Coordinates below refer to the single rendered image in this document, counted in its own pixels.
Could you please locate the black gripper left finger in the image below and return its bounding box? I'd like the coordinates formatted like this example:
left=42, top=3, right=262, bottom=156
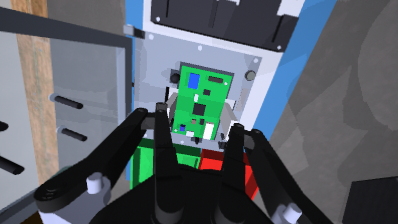
left=34, top=92, right=186, bottom=224

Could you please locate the red open-top bin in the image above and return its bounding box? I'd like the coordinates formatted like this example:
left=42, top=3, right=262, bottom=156
left=198, top=148, right=258, bottom=200

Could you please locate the green bin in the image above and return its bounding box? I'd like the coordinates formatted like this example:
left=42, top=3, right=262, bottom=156
left=130, top=138, right=201, bottom=190

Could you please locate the green circuit board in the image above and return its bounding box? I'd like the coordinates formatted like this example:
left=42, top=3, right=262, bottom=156
left=172, top=65, right=232, bottom=140

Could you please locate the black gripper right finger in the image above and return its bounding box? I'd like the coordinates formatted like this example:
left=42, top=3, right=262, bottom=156
left=214, top=102, right=333, bottom=224

